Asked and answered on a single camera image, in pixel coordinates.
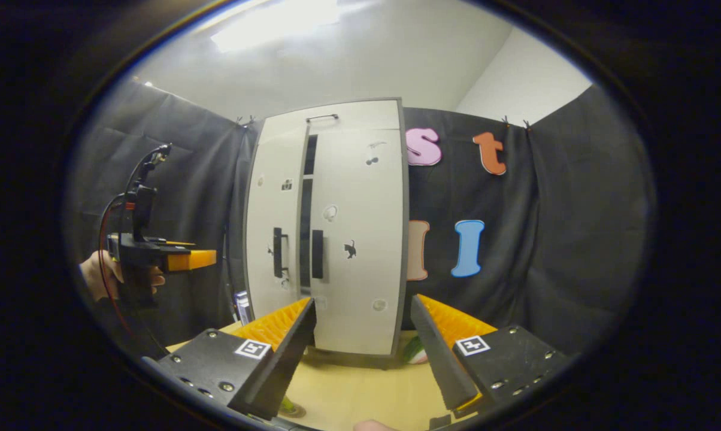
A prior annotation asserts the red cable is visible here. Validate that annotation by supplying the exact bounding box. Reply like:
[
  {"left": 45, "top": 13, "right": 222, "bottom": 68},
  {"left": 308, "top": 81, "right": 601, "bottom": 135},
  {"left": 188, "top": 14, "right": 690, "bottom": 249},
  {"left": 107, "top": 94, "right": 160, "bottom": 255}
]
[{"left": 99, "top": 195, "right": 137, "bottom": 339}]

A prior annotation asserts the white cabinet door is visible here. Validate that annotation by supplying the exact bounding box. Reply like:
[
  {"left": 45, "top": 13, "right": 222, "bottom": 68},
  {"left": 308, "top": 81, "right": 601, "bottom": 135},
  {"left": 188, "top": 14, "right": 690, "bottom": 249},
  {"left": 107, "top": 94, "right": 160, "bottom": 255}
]
[
  {"left": 244, "top": 120, "right": 308, "bottom": 303},
  {"left": 308, "top": 129, "right": 406, "bottom": 356}
]

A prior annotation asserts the green and pink toy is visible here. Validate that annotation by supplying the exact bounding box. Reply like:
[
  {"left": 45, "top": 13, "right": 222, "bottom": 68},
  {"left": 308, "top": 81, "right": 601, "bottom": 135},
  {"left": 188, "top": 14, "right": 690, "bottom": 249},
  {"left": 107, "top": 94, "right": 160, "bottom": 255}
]
[{"left": 402, "top": 335, "right": 428, "bottom": 365}]

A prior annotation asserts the black backdrop cloth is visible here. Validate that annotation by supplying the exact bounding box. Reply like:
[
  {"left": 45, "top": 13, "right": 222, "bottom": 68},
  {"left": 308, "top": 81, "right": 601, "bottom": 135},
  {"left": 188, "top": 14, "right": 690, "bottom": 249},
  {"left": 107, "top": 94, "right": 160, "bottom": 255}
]
[{"left": 67, "top": 78, "right": 655, "bottom": 360}]

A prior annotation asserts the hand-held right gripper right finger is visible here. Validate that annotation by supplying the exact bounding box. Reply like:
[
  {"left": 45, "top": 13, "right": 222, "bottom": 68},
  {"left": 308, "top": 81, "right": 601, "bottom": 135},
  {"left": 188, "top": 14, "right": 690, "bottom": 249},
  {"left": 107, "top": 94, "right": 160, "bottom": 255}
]
[{"left": 410, "top": 293, "right": 577, "bottom": 420}]

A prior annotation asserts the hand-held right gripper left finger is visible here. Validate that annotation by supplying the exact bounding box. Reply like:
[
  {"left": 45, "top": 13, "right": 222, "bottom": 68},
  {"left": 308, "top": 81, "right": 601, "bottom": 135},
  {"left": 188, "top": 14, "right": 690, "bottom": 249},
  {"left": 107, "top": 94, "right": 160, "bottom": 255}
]
[{"left": 142, "top": 298, "right": 317, "bottom": 421}]

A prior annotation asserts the grey and white cabinet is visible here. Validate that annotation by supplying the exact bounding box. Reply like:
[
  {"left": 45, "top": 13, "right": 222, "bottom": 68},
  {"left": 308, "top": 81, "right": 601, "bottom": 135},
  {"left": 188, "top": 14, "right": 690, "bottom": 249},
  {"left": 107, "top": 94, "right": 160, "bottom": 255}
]
[{"left": 243, "top": 98, "right": 410, "bottom": 370}]

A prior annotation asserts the ceiling light panel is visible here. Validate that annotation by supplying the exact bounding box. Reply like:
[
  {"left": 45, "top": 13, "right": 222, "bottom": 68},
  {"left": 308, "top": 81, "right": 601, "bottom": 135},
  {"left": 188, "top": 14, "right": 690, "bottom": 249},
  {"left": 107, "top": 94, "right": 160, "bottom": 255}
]
[{"left": 210, "top": 0, "right": 340, "bottom": 53}]

